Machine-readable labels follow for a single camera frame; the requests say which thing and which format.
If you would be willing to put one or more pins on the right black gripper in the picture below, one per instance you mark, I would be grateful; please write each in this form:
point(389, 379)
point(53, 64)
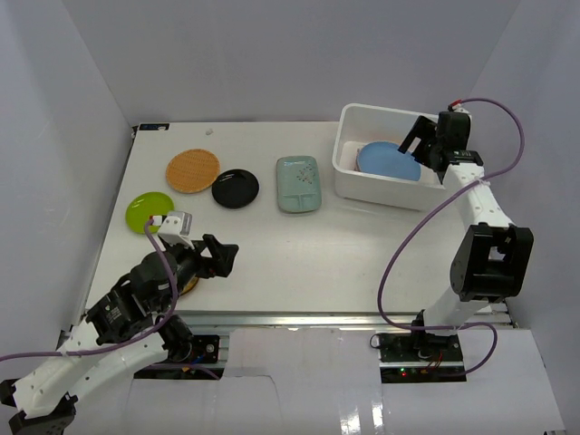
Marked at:
point(424, 130)

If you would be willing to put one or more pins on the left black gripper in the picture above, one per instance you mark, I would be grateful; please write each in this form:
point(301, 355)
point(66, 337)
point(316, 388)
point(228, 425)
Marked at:
point(205, 257)

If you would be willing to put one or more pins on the blue round plate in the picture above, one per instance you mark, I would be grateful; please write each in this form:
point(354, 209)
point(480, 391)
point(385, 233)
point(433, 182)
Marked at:
point(383, 158)

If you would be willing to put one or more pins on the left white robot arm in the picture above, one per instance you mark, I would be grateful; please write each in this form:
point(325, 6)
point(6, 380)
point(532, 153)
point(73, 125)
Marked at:
point(129, 329)

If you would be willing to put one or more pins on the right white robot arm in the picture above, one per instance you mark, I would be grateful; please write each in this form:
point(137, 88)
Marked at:
point(491, 262)

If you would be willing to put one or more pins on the white plastic bin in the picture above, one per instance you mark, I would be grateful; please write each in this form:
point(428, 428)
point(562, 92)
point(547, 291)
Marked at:
point(362, 124)

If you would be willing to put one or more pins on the yellow patterned black-rimmed plate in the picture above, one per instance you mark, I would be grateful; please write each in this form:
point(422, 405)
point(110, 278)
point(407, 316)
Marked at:
point(189, 286)

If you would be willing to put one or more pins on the black round plate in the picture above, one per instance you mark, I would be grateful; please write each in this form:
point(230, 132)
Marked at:
point(235, 188)

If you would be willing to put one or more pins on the green round plate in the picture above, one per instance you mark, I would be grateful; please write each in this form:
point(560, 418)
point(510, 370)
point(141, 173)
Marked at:
point(139, 211)

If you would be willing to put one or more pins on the orange woven round plate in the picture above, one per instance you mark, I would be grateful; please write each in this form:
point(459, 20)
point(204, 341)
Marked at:
point(192, 171)

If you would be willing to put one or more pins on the teal rectangular ceramic plate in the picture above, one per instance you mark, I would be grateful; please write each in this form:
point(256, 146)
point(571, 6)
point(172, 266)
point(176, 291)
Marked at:
point(298, 184)

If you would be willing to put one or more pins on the dark label sticker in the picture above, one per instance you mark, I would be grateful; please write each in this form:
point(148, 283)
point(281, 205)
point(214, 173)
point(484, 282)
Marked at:
point(154, 126)

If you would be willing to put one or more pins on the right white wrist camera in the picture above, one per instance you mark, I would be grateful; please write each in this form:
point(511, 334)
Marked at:
point(458, 107)

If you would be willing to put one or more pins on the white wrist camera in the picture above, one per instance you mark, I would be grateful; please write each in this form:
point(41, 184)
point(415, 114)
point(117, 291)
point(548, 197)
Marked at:
point(174, 228)
point(458, 107)

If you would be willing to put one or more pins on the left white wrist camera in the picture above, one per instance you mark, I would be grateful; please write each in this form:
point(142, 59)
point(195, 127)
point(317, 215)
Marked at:
point(174, 228)

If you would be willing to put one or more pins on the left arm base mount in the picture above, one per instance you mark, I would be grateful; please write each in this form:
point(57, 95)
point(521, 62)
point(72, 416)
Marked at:
point(200, 358)

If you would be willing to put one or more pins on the aluminium frame rail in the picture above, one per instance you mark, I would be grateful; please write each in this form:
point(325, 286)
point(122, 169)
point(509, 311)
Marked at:
point(294, 319)

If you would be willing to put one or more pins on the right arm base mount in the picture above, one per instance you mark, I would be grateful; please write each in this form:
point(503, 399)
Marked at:
point(405, 359)

